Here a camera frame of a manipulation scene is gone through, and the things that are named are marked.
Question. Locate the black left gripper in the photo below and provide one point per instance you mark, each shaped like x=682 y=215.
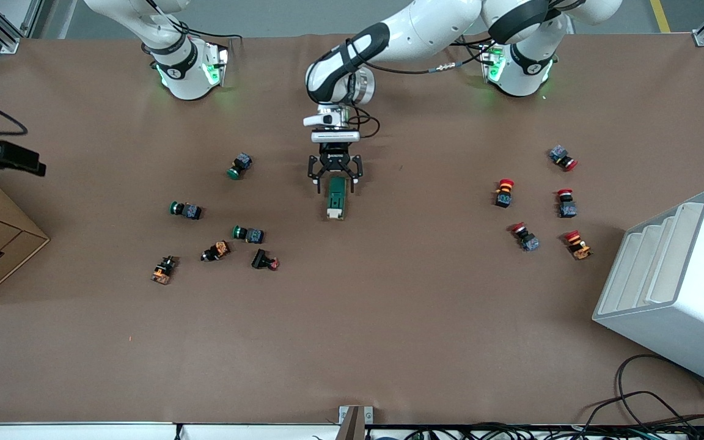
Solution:
x=335 y=156

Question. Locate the green load switch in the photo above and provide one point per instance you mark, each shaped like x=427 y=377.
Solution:
x=336 y=201

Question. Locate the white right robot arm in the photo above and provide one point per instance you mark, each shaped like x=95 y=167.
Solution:
x=187 y=79

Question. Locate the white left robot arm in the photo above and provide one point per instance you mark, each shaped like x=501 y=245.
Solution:
x=437 y=27

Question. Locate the red button with black block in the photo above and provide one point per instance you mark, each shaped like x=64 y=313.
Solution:
x=503 y=197

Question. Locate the red button with blue block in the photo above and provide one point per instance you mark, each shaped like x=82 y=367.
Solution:
x=558 y=154
x=529 y=242
x=567 y=209

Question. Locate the red button with orange block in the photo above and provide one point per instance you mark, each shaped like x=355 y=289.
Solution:
x=579 y=249

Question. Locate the white tiered plastic rack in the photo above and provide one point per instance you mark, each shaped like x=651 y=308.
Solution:
x=694 y=318

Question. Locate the green push button switch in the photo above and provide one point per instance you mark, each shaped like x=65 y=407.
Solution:
x=242 y=162
x=190 y=211
x=254 y=235

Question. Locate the black red push button switch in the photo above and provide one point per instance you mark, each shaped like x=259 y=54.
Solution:
x=260 y=259

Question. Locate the black orange push button switch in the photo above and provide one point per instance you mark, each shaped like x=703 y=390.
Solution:
x=219 y=249
x=162 y=272

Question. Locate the metal table edge bracket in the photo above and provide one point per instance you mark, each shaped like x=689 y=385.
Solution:
x=347 y=415

